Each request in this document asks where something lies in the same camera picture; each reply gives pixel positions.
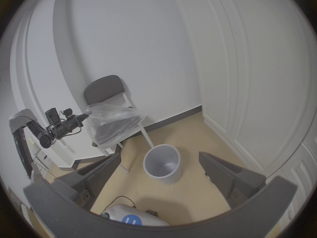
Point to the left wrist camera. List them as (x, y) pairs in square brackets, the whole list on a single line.
[(67, 112)]

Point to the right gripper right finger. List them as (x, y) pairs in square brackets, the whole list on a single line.
[(223, 176)]

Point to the grey padded white chair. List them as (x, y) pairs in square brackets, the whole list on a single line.
[(104, 88)]

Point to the white trash bin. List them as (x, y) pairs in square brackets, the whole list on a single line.
[(170, 177)]

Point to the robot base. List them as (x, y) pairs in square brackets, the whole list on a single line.
[(118, 213)]

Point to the clear plastic bag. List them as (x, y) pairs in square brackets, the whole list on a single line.
[(111, 123)]

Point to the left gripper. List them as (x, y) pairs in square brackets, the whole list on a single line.
[(66, 128)]

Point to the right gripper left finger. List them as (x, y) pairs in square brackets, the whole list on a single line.
[(101, 175)]

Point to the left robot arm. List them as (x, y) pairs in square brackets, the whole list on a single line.
[(22, 115)]

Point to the white wardrobe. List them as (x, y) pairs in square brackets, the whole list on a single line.
[(247, 71)]

